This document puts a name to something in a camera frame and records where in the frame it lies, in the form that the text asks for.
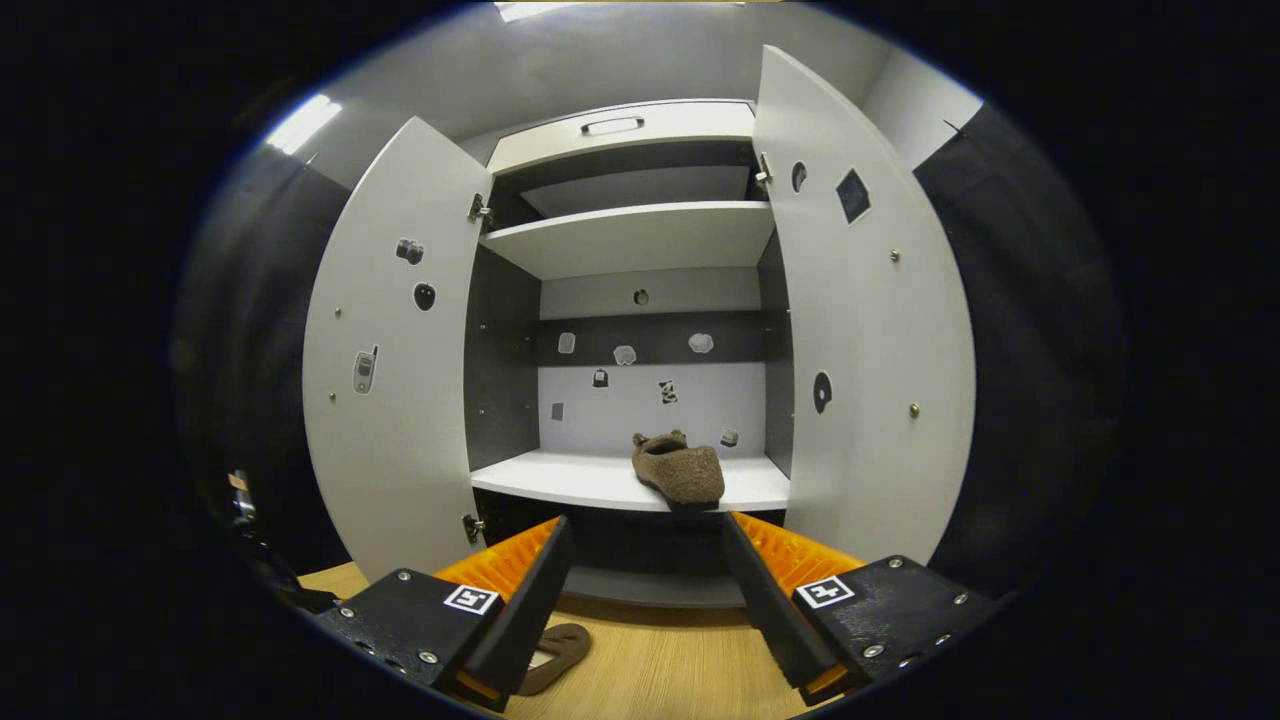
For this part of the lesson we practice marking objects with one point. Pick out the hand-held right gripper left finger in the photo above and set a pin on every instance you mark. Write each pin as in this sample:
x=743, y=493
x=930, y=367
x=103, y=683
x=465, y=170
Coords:
x=530, y=610

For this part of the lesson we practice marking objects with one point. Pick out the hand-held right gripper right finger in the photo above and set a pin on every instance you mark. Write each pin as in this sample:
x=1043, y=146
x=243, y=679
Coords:
x=765, y=610

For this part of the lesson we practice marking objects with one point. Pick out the brown fuzzy shoe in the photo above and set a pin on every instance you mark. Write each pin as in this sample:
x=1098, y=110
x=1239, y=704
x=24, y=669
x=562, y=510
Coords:
x=685, y=475
x=565, y=645

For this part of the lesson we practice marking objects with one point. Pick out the white shoe cabinet door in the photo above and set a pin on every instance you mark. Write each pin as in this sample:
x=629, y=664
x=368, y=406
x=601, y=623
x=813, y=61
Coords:
x=870, y=330
x=400, y=420

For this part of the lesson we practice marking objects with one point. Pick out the white shoe cabinet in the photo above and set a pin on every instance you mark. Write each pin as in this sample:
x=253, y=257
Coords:
x=700, y=290

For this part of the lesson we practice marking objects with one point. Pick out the metal door hinge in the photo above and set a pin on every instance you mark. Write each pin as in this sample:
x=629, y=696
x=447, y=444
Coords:
x=480, y=211
x=472, y=527
x=763, y=172

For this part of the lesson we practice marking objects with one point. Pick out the white cabinet shelf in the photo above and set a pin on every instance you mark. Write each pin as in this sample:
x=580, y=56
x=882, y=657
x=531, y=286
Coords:
x=570, y=480
x=640, y=240

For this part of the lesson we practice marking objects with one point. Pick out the white cabinet drawer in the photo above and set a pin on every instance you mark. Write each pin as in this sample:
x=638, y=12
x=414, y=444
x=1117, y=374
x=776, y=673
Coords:
x=690, y=122

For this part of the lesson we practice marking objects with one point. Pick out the black backdrop cloth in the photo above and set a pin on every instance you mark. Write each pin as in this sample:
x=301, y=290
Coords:
x=1030, y=350

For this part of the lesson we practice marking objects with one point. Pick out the ceiling light panel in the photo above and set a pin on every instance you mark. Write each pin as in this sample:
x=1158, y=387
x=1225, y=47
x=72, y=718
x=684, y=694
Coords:
x=300, y=125
x=525, y=8

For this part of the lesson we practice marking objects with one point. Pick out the black cloth clip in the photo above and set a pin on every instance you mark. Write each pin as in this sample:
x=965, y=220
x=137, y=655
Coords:
x=955, y=127

